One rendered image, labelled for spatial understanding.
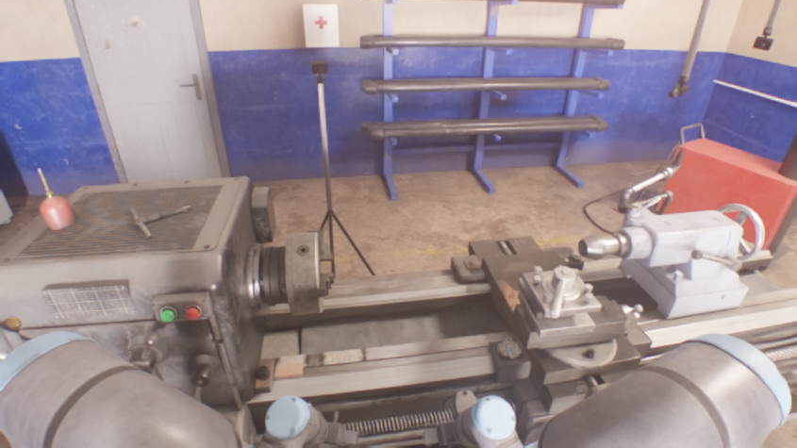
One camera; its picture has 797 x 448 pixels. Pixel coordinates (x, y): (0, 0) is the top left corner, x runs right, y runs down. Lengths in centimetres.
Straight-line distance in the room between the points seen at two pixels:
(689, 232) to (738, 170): 219
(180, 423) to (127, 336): 71
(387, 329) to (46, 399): 126
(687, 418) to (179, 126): 432
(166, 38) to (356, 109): 183
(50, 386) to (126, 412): 9
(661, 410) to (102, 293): 105
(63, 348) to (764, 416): 72
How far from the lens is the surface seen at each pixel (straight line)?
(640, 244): 161
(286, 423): 100
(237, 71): 419
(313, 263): 118
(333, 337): 160
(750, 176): 383
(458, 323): 166
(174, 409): 48
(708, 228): 177
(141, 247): 112
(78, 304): 116
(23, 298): 122
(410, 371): 134
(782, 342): 227
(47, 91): 489
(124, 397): 48
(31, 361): 56
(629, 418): 47
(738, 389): 53
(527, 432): 143
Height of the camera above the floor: 189
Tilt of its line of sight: 28 degrees down
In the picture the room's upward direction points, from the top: 1 degrees clockwise
